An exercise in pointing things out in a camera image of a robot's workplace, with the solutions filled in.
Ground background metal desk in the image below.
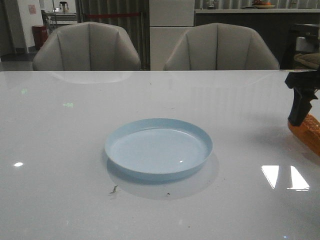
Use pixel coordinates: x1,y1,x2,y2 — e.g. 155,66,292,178
41,9,78,32

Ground fruit bowl on counter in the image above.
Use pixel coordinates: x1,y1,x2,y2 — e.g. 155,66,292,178
252,0,275,9

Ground pink wall notice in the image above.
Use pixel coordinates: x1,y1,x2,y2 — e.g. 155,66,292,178
28,4,36,15

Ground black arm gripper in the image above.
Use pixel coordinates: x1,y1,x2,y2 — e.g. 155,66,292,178
284,70,320,126

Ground beige cushion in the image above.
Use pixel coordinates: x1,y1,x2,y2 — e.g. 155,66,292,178
293,53,320,70

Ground red trash bin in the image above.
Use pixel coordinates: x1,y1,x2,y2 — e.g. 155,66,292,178
32,25,48,50

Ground orange toy corn cob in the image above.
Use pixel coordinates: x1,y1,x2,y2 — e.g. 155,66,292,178
287,113,320,156

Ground red barrier belt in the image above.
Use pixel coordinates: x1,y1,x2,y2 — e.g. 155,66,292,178
83,12,141,19

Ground right beige leather chair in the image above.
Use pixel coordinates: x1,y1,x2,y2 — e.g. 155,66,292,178
163,23,280,71

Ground beige leather chair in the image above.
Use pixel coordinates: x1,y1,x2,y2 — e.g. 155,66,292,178
32,21,141,71
163,23,280,71

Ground grey counter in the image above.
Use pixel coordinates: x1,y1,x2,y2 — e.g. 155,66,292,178
194,8,320,69

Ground white cabinet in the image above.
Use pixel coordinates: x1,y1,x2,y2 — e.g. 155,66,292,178
149,0,195,71

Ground light blue round plate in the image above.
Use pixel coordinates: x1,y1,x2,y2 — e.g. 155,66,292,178
104,118,213,181

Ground left beige leather chair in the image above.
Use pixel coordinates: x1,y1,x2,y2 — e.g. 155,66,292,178
32,21,141,71

